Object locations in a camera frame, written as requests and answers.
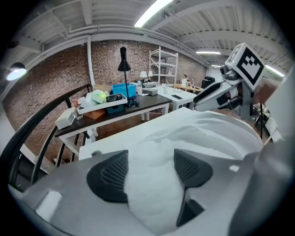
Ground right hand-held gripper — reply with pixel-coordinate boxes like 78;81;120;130
193;42;266;121

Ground blue plastic bin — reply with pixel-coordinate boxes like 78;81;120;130
111;83;137;98

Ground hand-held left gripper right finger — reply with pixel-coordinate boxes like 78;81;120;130
174;148;258;236

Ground black office chair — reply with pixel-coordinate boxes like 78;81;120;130
201;76;216;90

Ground black desk lamp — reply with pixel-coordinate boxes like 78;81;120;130
117;47;140;107

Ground black pendant lamp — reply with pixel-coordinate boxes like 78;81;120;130
6;62;27;82

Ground crumpled plastic bags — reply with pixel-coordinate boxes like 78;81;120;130
78;89;109;108

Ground clear glass jar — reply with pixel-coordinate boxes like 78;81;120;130
73;106;84;120

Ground dark wooden table white legs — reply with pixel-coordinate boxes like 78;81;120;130
54;93;172;160

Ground black curved wooden chair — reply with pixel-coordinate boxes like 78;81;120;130
0;83;91;192

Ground white pillowcase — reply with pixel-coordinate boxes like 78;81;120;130
124;110;264;236

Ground black bag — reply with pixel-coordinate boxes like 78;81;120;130
106;94;123;103

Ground white metal shelf unit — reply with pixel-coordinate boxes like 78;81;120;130
149;46;179;86

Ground white vertical pipe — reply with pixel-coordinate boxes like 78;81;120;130
87;34;96;87

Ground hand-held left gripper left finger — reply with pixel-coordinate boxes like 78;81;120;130
23;149;148;236

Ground orange paper bag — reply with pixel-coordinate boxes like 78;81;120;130
83;109;107;120

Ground black tripod stand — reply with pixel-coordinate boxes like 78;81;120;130
253;103;271;140

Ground light wooden table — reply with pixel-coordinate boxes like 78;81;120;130
172;83;204;92

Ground person's right forearm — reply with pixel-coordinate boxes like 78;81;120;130
253;66;295;139

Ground white rectangular box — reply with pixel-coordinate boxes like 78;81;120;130
55;108;76;130

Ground white tray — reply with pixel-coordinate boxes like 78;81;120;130
77;93;128;115

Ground teal box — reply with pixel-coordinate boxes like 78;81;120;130
106;105;125;115

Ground long ceiling light strip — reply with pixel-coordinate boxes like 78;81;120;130
134;0;174;28

